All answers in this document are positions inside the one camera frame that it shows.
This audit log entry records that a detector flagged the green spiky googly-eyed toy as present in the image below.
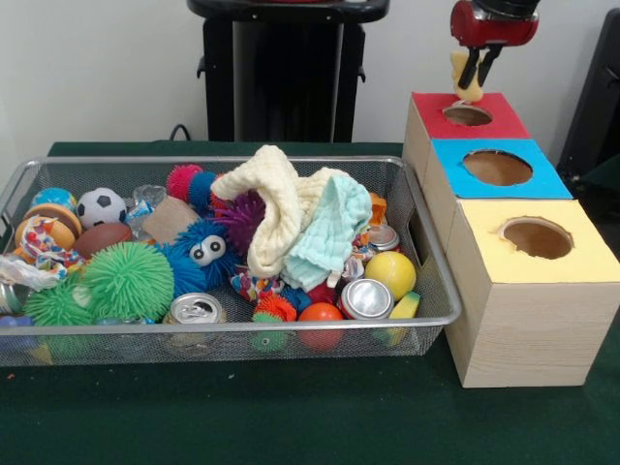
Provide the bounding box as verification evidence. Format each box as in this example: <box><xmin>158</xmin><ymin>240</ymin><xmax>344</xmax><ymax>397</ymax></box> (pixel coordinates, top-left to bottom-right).
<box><xmin>24</xmin><ymin>276</ymin><xmax>93</xmax><ymax>327</ymax></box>

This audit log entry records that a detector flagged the wire mesh bin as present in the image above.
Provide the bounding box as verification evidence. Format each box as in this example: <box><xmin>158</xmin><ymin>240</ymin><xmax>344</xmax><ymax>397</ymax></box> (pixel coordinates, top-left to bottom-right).
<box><xmin>0</xmin><ymin>155</ymin><xmax>464</xmax><ymax>365</ymax></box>

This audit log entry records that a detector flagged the pale yellow plush toy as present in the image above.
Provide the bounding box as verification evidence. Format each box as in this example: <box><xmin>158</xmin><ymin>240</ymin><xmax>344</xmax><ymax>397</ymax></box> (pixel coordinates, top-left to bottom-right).
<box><xmin>449</xmin><ymin>50</ymin><xmax>485</xmax><ymax>104</ymax></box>

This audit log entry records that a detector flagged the purple spiky toy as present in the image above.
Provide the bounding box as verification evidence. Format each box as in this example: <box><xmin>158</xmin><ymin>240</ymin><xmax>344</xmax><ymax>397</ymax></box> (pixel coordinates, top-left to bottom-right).
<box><xmin>213</xmin><ymin>191</ymin><xmax>267</xmax><ymax>258</ymax></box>

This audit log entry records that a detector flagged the brown toy football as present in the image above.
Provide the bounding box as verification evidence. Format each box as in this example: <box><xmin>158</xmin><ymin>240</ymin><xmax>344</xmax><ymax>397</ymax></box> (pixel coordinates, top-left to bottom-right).
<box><xmin>73</xmin><ymin>223</ymin><xmax>137</xmax><ymax>259</ymax></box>

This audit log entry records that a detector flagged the small soccer ball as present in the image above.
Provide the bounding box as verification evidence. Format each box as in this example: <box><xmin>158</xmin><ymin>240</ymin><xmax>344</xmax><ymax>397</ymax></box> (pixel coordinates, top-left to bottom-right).
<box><xmin>76</xmin><ymin>188</ymin><xmax>128</xmax><ymax>231</ymax></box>

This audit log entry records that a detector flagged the crushed silver can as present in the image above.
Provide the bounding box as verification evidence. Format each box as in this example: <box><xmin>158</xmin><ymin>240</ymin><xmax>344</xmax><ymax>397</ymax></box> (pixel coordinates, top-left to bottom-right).
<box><xmin>339</xmin><ymin>279</ymin><xmax>394</xmax><ymax>321</ymax></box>

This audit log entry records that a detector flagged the green cloth table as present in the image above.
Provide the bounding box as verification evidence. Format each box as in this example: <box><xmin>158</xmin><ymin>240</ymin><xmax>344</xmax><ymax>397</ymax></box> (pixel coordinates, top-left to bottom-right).
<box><xmin>0</xmin><ymin>140</ymin><xmax>620</xmax><ymax>465</ymax></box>

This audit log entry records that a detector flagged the yellow ball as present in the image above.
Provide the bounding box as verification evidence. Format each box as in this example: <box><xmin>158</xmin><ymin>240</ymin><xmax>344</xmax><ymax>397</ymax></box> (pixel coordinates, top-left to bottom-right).
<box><xmin>366</xmin><ymin>251</ymin><xmax>417</xmax><ymax>301</ymax></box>

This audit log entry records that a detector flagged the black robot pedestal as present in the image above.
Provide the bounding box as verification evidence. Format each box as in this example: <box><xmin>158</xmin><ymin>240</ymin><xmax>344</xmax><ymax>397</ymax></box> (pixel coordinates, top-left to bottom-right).
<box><xmin>187</xmin><ymin>0</ymin><xmax>393</xmax><ymax>143</ymax></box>

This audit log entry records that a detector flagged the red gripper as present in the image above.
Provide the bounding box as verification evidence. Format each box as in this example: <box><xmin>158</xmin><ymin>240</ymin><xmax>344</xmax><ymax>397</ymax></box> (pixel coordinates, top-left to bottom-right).
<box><xmin>449</xmin><ymin>0</ymin><xmax>540</xmax><ymax>91</ymax></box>

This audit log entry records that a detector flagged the mint green cloth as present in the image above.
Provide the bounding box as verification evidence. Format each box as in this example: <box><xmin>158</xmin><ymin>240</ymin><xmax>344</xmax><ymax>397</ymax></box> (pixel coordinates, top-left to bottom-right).
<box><xmin>283</xmin><ymin>174</ymin><xmax>374</xmax><ymax>292</ymax></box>

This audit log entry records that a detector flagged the black floor stand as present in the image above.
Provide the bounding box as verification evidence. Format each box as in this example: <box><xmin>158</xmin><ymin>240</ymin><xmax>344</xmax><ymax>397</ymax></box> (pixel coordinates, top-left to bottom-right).
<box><xmin>560</xmin><ymin>8</ymin><xmax>620</xmax><ymax>195</ymax></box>

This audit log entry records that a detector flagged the large green spiky ball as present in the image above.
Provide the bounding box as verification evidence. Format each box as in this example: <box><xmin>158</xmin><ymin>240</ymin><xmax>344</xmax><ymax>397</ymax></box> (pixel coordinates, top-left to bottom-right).
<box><xmin>82</xmin><ymin>242</ymin><xmax>175</xmax><ymax>322</ymax></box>

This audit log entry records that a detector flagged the cream waffle cloth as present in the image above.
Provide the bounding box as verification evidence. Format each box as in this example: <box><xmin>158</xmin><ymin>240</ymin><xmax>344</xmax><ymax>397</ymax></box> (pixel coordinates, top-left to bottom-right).
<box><xmin>211</xmin><ymin>145</ymin><xmax>350</xmax><ymax>279</ymax></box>

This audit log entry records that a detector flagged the wooden box with three holes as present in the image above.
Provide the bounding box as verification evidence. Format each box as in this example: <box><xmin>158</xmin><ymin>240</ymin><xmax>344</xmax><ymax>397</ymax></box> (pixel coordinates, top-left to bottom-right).
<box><xmin>402</xmin><ymin>92</ymin><xmax>620</xmax><ymax>388</ymax></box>

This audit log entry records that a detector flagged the blue furry googly-eyed toy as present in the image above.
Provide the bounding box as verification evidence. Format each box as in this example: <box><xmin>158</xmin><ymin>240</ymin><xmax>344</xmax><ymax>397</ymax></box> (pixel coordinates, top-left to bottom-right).
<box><xmin>160</xmin><ymin>218</ymin><xmax>243</xmax><ymax>296</ymax></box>

